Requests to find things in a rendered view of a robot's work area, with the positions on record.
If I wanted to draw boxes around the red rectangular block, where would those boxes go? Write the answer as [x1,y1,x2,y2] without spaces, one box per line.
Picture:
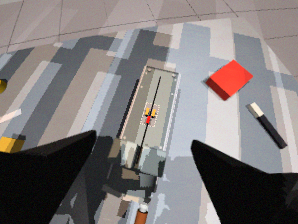
[205,60,254,101]

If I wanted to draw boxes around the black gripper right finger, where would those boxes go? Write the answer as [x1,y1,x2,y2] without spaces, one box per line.
[190,140,298,224]

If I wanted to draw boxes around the yellow rectangular block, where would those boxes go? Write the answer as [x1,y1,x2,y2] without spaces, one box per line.
[0,137,25,154]

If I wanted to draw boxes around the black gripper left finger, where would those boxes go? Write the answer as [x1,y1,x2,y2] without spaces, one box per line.
[0,130,97,224]

